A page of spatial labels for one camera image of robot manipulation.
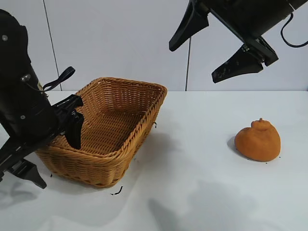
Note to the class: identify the lumpy orange fruit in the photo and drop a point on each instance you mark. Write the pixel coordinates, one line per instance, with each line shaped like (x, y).
(257, 144)

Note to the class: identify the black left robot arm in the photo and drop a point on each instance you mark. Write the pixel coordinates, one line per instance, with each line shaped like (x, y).
(12, 36)

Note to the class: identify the brown woven wicker basket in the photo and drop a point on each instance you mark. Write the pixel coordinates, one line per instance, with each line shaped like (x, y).
(108, 163)

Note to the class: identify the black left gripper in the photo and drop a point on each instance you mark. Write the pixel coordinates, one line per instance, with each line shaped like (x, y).
(26, 113)

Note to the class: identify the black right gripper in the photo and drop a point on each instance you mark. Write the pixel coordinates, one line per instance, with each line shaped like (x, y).
(247, 16)

